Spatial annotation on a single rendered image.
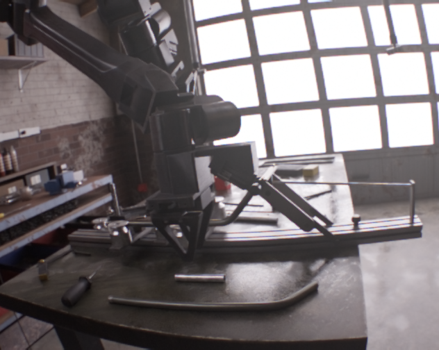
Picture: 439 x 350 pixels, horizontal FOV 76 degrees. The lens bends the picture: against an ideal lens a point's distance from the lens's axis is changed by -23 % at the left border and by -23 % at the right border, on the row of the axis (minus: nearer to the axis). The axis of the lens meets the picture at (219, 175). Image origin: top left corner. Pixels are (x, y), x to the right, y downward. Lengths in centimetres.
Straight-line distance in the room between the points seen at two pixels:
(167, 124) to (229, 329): 29
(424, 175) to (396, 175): 37
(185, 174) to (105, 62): 22
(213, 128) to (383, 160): 340
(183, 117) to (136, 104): 9
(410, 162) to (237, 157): 352
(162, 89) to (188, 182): 13
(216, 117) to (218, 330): 30
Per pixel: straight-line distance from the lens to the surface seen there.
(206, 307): 55
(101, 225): 102
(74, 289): 66
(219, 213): 85
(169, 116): 45
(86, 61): 57
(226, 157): 44
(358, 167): 380
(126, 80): 51
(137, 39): 60
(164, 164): 46
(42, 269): 85
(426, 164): 396
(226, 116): 49
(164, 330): 53
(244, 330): 50
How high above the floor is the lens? 118
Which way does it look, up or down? 10 degrees down
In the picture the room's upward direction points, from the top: 8 degrees counter-clockwise
